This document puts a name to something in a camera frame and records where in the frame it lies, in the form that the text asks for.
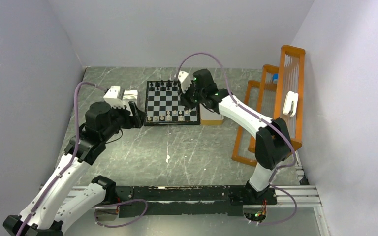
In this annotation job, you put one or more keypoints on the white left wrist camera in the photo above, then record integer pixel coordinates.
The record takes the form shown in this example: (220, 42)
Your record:
(114, 97)

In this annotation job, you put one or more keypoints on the yellow tray of white pieces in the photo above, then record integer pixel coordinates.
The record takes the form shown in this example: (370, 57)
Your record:
(210, 118)

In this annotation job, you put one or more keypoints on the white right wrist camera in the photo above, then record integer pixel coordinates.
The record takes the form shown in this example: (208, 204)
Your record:
(184, 80)

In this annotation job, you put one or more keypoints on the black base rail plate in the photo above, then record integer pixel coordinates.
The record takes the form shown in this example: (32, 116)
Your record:
(229, 200)

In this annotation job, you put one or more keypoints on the orange wooden rack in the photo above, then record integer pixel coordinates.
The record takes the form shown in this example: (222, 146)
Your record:
(271, 96)

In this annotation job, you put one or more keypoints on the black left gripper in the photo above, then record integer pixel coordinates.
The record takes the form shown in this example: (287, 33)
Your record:
(136, 120)

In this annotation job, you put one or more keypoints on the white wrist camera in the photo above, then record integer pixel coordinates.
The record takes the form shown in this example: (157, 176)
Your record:
(184, 80)
(114, 97)

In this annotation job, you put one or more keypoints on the silver metal tray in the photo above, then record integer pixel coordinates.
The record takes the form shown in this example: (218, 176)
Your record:
(130, 96)

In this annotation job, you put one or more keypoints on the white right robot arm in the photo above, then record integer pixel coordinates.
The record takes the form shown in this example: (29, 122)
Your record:
(272, 140)

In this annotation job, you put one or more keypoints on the black white chess board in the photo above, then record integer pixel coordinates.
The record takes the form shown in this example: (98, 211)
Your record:
(161, 103)

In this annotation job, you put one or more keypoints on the white clip object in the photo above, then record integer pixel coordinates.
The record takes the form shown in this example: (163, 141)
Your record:
(290, 104)

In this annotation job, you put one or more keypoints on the blue cap bottle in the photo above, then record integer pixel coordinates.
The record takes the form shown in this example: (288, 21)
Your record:
(275, 78)

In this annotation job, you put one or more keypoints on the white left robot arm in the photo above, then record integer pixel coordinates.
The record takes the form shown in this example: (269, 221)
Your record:
(49, 214)

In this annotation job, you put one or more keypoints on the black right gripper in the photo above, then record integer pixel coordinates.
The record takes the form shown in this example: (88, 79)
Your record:
(183, 98)

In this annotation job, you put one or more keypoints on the white chess queen piece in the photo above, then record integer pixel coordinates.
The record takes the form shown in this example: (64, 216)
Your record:
(168, 116)

